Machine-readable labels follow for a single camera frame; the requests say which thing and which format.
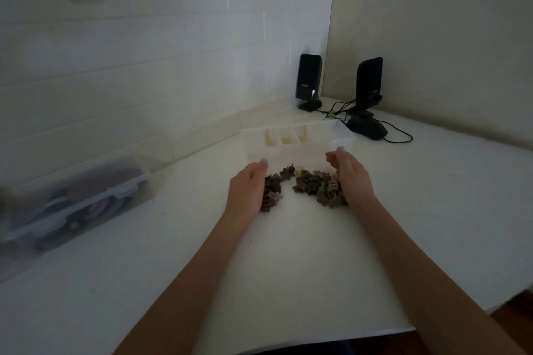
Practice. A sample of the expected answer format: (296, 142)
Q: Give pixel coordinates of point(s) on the person's right hand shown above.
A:
(354, 180)

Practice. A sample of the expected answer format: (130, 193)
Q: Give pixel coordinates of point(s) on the person's left hand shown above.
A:
(245, 190)

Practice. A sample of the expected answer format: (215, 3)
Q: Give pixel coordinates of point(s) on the person's right thumb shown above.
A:
(333, 160)

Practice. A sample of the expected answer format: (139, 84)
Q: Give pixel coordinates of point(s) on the person's left fingers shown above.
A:
(257, 167)

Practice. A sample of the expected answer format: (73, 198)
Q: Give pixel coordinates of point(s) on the pile of dark small pieces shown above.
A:
(310, 188)

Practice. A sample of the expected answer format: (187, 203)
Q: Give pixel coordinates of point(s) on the person's right forearm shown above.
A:
(416, 271)

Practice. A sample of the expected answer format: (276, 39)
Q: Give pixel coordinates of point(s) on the person's left forearm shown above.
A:
(195, 280)

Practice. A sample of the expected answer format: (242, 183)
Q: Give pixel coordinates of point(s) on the yellow pieces in compartment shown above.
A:
(269, 139)
(287, 140)

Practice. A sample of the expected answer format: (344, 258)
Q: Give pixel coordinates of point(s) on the clear compartment organizer box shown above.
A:
(291, 146)

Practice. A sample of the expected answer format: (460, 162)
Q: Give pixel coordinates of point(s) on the black speaker with stand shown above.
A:
(368, 92)

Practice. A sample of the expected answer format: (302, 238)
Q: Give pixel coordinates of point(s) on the black desktop speaker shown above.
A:
(309, 78)

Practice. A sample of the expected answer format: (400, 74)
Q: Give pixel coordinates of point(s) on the colourful rolls in storage box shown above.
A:
(89, 200)

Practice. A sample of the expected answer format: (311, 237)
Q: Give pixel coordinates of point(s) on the clear plastic storage box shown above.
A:
(79, 209)

